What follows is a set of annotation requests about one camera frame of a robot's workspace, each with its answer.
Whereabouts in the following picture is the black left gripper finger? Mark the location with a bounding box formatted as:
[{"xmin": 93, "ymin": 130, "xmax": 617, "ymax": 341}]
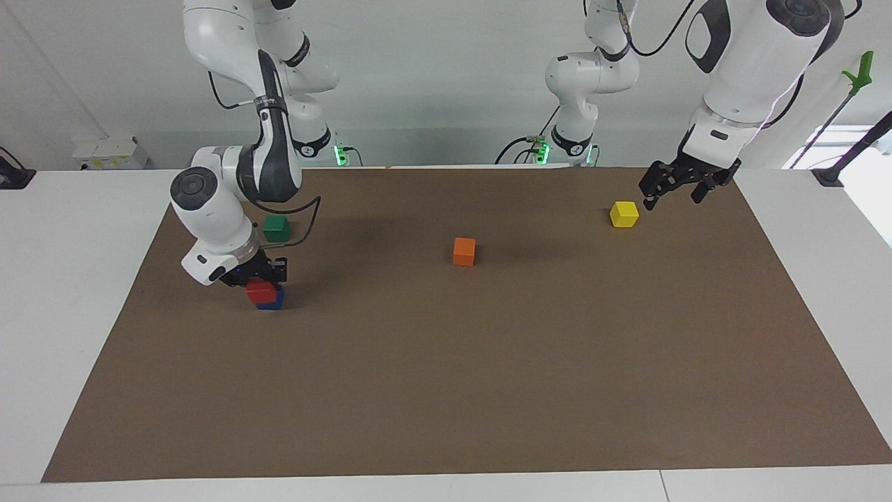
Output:
[
  {"xmin": 638, "ymin": 161, "xmax": 681, "ymax": 211},
  {"xmin": 691, "ymin": 161, "xmax": 741, "ymax": 205}
]

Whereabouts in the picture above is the red wooden block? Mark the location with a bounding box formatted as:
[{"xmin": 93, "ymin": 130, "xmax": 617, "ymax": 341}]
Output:
[{"xmin": 245, "ymin": 277, "xmax": 279, "ymax": 305}]

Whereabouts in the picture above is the white box with yellow labels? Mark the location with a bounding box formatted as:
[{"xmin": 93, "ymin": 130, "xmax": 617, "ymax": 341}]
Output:
[{"xmin": 72, "ymin": 135, "xmax": 151, "ymax": 172}]

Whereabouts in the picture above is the brown paper mat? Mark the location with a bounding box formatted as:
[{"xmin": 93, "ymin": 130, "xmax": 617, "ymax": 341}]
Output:
[{"xmin": 40, "ymin": 166, "xmax": 892, "ymax": 483}]

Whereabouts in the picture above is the black table clamp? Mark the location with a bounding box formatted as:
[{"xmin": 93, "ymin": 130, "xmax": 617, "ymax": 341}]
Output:
[{"xmin": 0, "ymin": 146, "xmax": 37, "ymax": 190}]

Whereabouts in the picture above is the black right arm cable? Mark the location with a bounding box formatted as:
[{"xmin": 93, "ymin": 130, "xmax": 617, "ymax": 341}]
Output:
[{"xmin": 207, "ymin": 70, "xmax": 323, "ymax": 250}]

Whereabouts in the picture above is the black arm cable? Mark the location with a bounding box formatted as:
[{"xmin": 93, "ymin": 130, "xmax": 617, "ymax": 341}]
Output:
[
  {"xmin": 207, "ymin": 70, "xmax": 323, "ymax": 250},
  {"xmin": 617, "ymin": 0, "xmax": 807, "ymax": 131}
]

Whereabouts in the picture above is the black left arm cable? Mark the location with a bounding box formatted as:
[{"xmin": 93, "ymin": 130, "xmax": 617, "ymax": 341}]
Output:
[{"xmin": 617, "ymin": 0, "xmax": 807, "ymax": 131}]

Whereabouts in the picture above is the black base cable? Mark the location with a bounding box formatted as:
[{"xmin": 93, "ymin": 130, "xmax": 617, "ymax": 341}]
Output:
[{"xmin": 494, "ymin": 105, "xmax": 562, "ymax": 165}]

